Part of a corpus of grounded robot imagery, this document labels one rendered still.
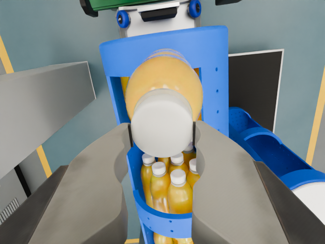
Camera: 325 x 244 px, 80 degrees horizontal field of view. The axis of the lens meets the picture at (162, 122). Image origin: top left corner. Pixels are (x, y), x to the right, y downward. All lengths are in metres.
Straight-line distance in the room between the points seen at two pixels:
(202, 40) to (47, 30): 1.51
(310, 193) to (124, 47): 0.78
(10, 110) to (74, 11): 0.99
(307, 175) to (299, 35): 1.23
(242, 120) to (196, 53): 1.33
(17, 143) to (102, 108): 0.93
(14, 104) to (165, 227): 0.70
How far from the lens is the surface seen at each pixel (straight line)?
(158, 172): 0.55
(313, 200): 0.93
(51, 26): 1.76
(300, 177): 0.89
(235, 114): 1.61
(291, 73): 1.91
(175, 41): 0.35
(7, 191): 2.18
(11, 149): 0.89
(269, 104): 1.71
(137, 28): 0.66
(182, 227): 0.54
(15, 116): 0.92
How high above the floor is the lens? 1.58
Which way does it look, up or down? 68 degrees down
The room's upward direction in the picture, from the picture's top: 178 degrees clockwise
